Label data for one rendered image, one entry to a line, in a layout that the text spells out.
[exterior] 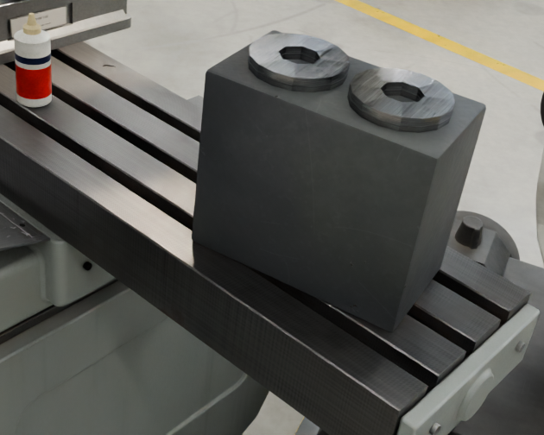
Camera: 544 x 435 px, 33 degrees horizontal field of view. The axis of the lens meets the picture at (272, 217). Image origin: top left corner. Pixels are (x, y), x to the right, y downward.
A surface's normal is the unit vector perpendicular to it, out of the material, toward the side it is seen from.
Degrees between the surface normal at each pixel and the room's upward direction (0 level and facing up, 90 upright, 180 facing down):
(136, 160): 0
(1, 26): 90
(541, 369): 0
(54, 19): 90
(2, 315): 90
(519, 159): 0
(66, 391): 90
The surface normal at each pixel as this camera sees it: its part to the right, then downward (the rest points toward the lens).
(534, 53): 0.12, -0.81
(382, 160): -0.50, 0.45
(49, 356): 0.74, 0.46
